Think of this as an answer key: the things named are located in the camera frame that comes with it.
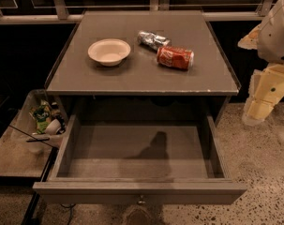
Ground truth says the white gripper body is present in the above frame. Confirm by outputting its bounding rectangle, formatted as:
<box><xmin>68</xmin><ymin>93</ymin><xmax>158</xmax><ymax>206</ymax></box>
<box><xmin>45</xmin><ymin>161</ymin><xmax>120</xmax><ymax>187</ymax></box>
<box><xmin>248</xmin><ymin>63</ymin><xmax>284</xmax><ymax>104</ymax></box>

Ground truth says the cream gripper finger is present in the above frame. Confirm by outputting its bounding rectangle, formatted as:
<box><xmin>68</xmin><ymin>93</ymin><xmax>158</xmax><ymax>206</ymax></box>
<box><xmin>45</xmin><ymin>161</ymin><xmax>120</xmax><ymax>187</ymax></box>
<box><xmin>237</xmin><ymin>24</ymin><xmax>261</xmax><ymax>50</ymax></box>
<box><xmin>242</xmin><ymin>92</ymin><xmax>278</xmax><ymax>126</ymax></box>

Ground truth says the red coke can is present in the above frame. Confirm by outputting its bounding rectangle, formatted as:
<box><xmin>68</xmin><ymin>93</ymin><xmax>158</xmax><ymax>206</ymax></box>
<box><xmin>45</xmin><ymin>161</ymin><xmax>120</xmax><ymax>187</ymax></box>
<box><xmin>157</xmin><ymin>46</ymin><xmax>194</xmax><ymax>70</ymax></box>

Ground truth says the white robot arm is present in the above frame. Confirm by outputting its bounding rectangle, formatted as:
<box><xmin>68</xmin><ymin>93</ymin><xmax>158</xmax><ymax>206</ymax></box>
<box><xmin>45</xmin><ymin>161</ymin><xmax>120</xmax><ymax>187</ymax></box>
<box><xmin>238</xmin><ymin>0</ymin><xmax>284</xmax><ymax>126</ymax></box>

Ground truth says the grey cabinet with top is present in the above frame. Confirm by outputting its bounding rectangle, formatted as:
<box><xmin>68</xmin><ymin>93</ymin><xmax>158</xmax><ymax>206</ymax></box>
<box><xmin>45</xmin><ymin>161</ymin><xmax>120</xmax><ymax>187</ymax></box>
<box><xmin>43</xmin><ymin>10</ymin><xmax>242</xmax><ymax>127</ymax></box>

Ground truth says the crushed silver can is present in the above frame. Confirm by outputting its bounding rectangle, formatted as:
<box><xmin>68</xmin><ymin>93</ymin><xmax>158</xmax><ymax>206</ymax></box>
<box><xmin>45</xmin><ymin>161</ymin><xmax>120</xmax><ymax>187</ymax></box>
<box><xmin>137</xmin><ymin>30</ymin><xmax>172</xmax><ymax>51</ymax></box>

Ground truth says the metal drawer knob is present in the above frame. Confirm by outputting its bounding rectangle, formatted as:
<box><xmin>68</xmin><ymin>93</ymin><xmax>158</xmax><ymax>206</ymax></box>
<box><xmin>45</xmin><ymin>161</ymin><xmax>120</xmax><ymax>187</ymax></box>
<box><xmin>137</xmin><ymin>195</ymin><xmax>146</xmax><ymax>205</ymax></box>

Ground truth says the open grey top drawer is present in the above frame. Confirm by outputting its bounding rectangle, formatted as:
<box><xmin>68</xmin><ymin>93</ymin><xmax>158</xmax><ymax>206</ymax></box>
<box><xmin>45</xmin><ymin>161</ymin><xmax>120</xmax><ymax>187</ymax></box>
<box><xmin>34</xmin><ymin>116</ymin><xmax>247</xmax><ymax>205</ymax></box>

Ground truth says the white paper bowl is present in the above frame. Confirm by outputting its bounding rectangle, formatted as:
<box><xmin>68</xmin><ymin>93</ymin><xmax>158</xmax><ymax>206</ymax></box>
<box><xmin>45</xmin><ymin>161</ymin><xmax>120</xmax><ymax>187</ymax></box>
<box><xmin>88</xmin><ymin>38</ymin><xmax>131</xmax><ymax>67</ymax></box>

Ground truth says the metal window railing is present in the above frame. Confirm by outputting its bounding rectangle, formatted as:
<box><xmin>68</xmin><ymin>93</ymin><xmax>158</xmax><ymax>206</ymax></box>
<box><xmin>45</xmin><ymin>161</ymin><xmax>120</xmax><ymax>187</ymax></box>
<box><xmin>0</xmin><ymin>0</ymin><xmax>276</xmax><ymax>24</ymax></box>

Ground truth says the white cup in bin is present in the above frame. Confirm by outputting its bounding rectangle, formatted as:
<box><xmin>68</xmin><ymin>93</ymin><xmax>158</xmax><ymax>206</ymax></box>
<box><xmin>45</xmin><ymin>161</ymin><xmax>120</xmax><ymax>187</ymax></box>
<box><xmin>45</xmin><ymin>119</ymin><xmax>61</xmax><ymax>135</ymax></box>

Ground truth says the green snack bag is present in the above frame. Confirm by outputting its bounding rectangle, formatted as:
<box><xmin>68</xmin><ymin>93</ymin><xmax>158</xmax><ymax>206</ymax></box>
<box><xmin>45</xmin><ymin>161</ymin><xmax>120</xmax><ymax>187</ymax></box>
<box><xmin>30</xmin><ymin>100</ymin><xmax>52</xmax><ymax>134</ymax></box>

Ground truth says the clear plastic bin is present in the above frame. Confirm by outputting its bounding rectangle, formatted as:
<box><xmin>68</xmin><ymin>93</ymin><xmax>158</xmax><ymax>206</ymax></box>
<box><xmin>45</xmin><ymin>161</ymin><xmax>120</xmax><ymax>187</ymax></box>
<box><xmin>0</xmin><ymin>89</ymin><xmax>64</xmax><ymax>177</ymax></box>

